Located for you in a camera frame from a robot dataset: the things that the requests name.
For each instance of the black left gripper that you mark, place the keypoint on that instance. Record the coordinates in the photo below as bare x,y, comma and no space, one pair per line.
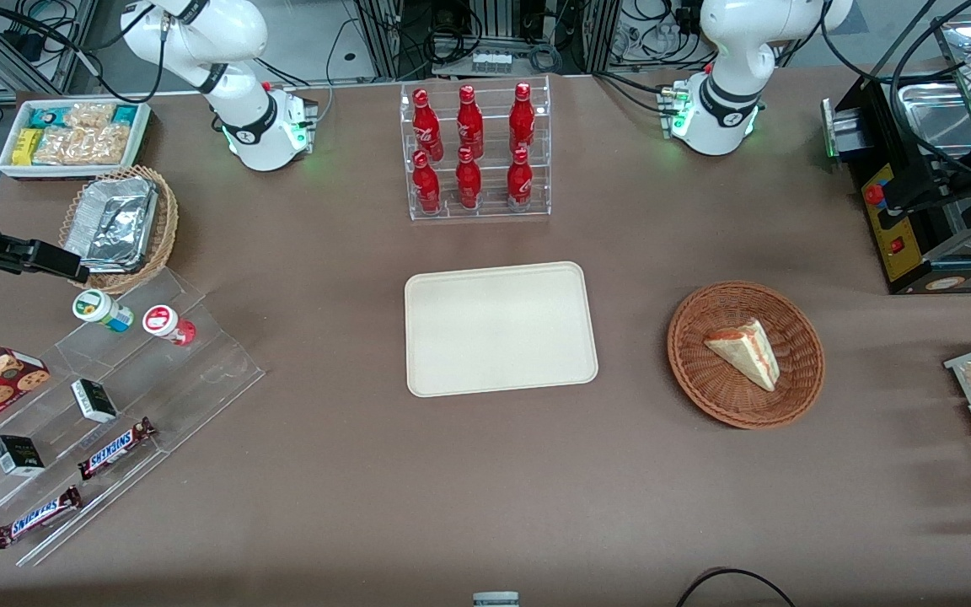
951,176

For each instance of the clear acrylic stepped display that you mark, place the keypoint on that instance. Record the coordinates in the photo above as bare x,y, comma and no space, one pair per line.
190,379

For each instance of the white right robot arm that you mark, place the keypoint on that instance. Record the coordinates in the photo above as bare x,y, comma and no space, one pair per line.
262,135

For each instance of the clear bag of crackers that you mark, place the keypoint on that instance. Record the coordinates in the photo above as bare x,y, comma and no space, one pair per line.
89,115
81,146

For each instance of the wrapped triangle sandwich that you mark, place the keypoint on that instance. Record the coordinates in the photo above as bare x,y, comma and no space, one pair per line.
747,354

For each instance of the round brown wicker basket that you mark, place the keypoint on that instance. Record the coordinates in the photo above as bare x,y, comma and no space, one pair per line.
705,388

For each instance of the teal snack pack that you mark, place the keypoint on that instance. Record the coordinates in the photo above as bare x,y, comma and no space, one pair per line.
47,117
126,115

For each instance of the aluminium frame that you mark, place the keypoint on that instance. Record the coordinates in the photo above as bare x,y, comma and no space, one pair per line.
47,51

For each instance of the yellow snack pack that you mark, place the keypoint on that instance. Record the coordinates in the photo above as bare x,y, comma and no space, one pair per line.
27,147

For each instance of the white power strip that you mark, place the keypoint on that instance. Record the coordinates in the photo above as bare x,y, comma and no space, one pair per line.
491,62

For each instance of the stacked foil containers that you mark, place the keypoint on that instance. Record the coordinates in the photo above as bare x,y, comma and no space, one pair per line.
110,223

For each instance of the red gum bottle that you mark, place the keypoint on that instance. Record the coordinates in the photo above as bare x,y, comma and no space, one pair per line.
163,322

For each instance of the small black box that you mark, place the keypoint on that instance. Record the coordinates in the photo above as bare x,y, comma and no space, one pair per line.
94,401
17,456

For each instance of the oval tan wicker basket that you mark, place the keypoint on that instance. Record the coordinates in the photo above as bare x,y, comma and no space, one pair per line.
167,228

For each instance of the white snack bin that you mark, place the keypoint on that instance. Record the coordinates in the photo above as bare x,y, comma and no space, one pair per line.
7,160

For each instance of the Snickers bar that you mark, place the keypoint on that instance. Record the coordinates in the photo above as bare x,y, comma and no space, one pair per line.
37,517
115,449

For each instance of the black food warming cabinet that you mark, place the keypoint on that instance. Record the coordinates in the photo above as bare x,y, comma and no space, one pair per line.
898,244

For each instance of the small grey device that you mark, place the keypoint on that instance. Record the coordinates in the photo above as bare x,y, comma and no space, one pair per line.
496,600

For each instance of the red cola bottle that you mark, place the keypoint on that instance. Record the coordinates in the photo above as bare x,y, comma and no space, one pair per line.
519,184
469,185
469,126
427,131
426,190
522,122

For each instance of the beige plastic tray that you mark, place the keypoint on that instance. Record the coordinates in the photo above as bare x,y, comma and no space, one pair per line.
498,329

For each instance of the clear acrylic bottle rack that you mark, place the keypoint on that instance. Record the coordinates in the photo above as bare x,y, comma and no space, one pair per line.
490,206

